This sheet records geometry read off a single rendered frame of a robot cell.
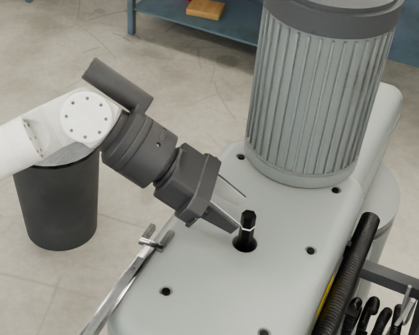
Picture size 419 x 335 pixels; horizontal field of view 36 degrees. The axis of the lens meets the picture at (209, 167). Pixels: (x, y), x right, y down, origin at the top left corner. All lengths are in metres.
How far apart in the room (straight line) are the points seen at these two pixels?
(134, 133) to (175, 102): 3.72
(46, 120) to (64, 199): 2.32
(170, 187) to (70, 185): 2.32
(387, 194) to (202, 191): 0.83
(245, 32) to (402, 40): 1.27
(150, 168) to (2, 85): 3.98
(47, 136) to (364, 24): 0.46
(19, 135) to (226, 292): 0.35
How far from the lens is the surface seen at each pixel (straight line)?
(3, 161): 0.86
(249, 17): 5.25
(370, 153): 1.42
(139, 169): 0.85
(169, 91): 4.67
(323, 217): 1.03
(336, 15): 0.89
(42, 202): 3.25
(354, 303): 1.40
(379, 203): 1.59
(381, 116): 1.53
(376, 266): 1.34
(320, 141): 1.01
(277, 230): 0.99
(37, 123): 0.91
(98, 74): 0.86
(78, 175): 3.14
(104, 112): 0.82
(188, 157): 0.89
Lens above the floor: 2.58
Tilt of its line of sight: 40 degrees down
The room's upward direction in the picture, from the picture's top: 5 degrees clockwise
